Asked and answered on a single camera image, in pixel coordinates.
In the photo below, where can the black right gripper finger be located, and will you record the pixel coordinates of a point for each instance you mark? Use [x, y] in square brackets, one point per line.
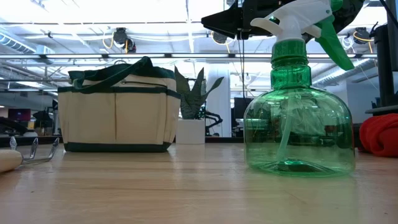
[228, 21]

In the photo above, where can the beige green gardening bag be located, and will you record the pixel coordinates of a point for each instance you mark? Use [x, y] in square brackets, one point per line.
[124, 118]

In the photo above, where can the red black gardening glove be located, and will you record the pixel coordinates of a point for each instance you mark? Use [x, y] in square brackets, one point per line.
[381, 133]

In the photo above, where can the black background monitor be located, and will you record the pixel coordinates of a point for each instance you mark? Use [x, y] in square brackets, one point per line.
[240, 115]

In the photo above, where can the snake plant in white pot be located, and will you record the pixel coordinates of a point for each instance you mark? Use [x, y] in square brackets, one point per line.
[190, 132]

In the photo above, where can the green plastic spray bottle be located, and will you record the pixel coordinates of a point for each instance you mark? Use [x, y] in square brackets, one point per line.
[298, 124]

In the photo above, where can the dark red background screen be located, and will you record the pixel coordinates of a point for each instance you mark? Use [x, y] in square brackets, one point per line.
[18, 114]

